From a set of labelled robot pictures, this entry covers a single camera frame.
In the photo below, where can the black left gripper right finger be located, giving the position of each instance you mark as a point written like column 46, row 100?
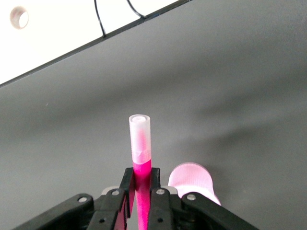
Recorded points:
column 165, row 210

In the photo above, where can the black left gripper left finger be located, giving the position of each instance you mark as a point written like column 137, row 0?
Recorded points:
column 110, row 210

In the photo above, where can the pink marker with clear cap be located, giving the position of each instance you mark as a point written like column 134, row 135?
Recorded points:
column 141, row 143

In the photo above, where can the pink plastic cup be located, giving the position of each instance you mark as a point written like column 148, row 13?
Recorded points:
column 192, row 178

